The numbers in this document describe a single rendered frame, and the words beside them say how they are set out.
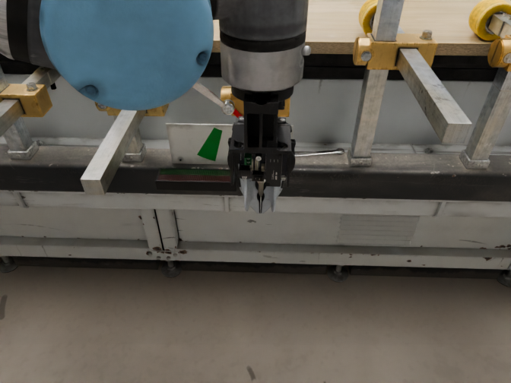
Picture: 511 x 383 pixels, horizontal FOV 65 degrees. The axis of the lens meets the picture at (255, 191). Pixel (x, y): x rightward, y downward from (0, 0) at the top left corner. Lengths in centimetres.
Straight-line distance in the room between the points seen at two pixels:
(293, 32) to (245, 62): 5
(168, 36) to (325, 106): 85
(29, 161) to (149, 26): 81
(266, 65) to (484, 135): 62
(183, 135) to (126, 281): 87
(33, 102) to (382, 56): 68
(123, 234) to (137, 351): 39
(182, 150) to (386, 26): 46
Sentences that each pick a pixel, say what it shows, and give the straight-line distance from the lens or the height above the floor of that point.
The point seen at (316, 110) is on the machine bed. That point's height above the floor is 72.
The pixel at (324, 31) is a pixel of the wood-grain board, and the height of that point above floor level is 90.
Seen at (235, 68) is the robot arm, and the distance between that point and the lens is 42.
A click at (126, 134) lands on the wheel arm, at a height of 85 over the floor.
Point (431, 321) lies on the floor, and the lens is 156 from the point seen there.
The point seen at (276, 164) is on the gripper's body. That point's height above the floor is 95.
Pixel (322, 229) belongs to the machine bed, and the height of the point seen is 25.
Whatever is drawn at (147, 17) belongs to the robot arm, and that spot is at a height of 115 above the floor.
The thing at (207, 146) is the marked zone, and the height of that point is 75.
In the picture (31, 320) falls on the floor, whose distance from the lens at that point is 163.
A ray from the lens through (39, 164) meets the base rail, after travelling 100.
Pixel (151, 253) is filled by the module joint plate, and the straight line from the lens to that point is 147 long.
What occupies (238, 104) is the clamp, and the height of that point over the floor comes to 85.
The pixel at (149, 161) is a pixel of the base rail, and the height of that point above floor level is 70.
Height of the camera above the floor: 122
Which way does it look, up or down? 40 degrees down
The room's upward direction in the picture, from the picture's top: straight up
